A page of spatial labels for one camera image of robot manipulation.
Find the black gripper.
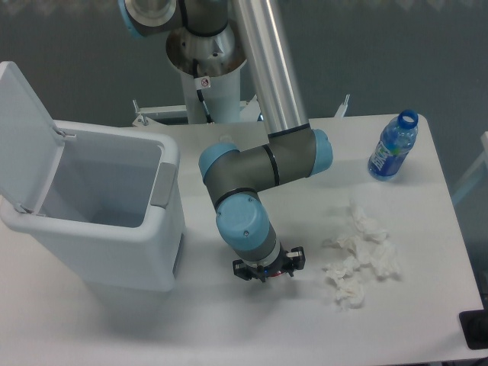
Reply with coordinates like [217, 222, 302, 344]
[232, 246, 306, 283]

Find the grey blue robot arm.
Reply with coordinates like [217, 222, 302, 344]
[119, 1, 333, 281]

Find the crumpled white tissue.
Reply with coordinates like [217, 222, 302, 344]
[323, 200, 402, 310]

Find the clear green-label bottle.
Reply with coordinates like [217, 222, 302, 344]
[219, 134, 234, 143]

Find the white trash bin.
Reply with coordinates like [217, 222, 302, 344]
[1, 61, 185, 292]

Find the blue plastic bottle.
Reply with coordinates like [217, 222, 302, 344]
[368, 109, 419, 181]

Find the black device at edge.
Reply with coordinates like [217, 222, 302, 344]
[459, 310, 487, 350]

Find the white frame at right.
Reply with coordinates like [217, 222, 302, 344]
[451, 131, 487, 207]

